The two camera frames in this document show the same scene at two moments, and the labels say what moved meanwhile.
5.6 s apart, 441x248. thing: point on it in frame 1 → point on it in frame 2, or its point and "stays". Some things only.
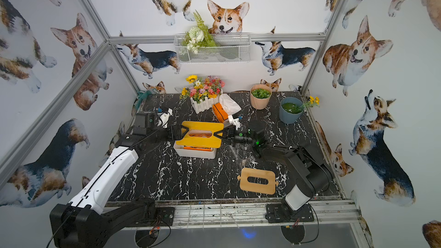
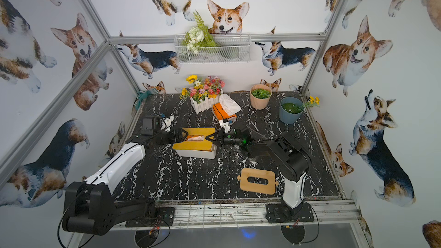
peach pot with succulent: (260, 95) stays
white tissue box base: (179, 150) stays
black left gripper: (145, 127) → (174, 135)
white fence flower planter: (204, 93) stays
